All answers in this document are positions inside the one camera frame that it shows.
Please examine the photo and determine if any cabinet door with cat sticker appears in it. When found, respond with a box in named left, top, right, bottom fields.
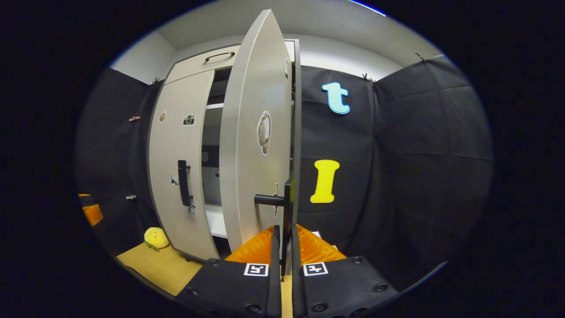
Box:
left=219, top=9, right=295, bottom=252

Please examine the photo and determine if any cabinet door with camera sticker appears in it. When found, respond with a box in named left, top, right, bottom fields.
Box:
left=148, top=69, right=221, bottom=262

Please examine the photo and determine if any beige double-door shoe cabinet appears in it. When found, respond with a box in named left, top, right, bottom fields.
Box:
left=148, top=39, right=303, bottom=265

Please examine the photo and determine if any yellow plush toy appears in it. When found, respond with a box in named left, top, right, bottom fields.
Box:
left=143, top=227, right=170, bottom=251

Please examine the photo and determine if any beige cabinet drawer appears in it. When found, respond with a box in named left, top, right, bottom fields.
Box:
left=164, top=40, right=295, bottom=84

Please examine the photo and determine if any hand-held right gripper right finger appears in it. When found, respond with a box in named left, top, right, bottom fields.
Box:
left=291, top=224, right=400, bottom=318

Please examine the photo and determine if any long ceiling light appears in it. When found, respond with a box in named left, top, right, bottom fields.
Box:
left=349, top=0, right=387, bottom=17

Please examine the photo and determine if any black backdrop cloth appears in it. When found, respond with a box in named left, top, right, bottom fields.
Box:
left=75, top=54, right=494, bottom=292

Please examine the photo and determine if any black door handle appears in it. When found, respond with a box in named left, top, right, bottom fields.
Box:
left=177, top=160, right=192, bottom=207
left=254, top=179, right=294, bottom=276

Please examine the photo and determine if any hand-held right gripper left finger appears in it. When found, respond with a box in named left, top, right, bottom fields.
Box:
left=177, top=225, right=283, bottom=318

